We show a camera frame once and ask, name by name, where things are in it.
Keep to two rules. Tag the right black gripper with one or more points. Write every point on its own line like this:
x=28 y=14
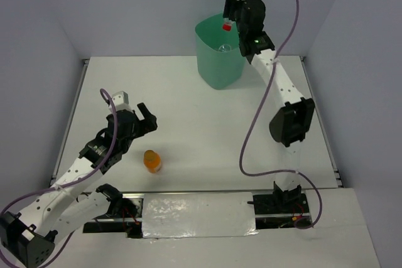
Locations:
x=230 y=0

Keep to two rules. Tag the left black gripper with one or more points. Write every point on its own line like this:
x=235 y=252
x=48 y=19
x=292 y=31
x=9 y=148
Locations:
x=147 y=125

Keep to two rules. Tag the clear bottle blue label white cap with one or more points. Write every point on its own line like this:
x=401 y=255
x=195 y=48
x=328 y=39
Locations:
x=224 y=48

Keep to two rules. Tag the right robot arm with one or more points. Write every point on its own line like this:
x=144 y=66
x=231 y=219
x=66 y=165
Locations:
x=293 y=114

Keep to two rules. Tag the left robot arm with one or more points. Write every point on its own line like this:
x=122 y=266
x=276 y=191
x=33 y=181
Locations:
x=32 y=234

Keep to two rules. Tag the green plastic bin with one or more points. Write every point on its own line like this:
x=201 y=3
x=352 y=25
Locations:
x=218 y=70

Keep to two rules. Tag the orange juice bottle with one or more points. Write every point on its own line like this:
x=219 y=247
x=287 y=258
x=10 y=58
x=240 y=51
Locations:
x=152 y=161

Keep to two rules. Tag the silver tape panel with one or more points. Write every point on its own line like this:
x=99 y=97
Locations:
x=194 y=215

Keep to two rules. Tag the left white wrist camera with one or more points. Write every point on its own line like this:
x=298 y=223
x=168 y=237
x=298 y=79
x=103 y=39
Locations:
x=121 y=101

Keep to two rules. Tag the metal base rail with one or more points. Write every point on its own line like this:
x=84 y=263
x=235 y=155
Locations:
x=268 y=214

